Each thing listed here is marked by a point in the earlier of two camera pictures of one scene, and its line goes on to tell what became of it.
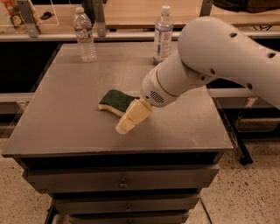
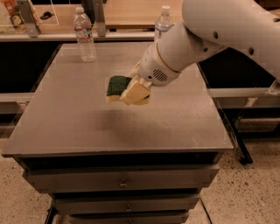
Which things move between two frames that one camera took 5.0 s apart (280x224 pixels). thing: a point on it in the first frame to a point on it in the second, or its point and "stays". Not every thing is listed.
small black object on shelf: [46, 15] stays
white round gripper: [152, 87] to [153, 67]
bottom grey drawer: [128, 217] stays
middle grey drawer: [178, 202] stays
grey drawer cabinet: [155, 173] stays
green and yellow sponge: [116, 101] to [116, 86]
